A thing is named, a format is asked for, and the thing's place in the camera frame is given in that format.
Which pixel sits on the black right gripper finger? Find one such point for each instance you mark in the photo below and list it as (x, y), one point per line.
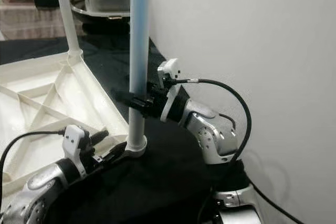
(130, 99)

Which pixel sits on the cream plastic table top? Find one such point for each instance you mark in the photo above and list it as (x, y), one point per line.
(31, 82)

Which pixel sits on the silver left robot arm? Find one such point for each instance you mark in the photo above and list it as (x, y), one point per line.
(37, 192)

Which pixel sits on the black table cloth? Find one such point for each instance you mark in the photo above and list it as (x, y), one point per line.
(178, 182)

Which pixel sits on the black wok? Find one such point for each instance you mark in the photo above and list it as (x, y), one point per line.
(100, 23)

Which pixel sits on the patterned beige cloth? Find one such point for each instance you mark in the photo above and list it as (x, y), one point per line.
(37, 22)

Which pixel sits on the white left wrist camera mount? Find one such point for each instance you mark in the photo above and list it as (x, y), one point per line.
(74, 145)

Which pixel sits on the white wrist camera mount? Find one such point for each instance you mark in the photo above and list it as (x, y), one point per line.
(74, 145)
(169, 71)

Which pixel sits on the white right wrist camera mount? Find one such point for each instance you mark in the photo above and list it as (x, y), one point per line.
(169, 71)

